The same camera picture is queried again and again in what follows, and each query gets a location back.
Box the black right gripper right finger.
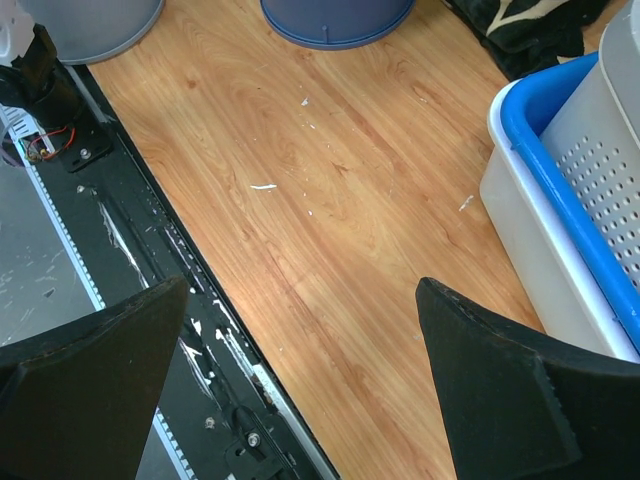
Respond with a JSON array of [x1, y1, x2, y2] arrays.
[[416, 277, 639, 479]]

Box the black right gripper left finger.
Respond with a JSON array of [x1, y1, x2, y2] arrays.
[[1, 276, 188, 479]]

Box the grey bucket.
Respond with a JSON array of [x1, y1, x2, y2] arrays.
[[20, 0, 165, 65]]

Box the blue bucket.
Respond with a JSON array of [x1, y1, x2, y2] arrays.
[[260, 0, 415, 50]]

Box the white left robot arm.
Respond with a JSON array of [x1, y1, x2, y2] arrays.
[[1, 1, 85, 129]]

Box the blue rimmed white tub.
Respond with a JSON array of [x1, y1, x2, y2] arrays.
[[480, 54, 639, 362]]

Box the beige perforated basket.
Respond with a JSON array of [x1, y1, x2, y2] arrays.
[[541, 1, 639, 293]]

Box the black floral pillow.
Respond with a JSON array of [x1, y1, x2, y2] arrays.
[[445, 0, 608, 81]]

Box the black mounting rail plate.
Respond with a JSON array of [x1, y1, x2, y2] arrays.
[[0, 64, 341, 480]]

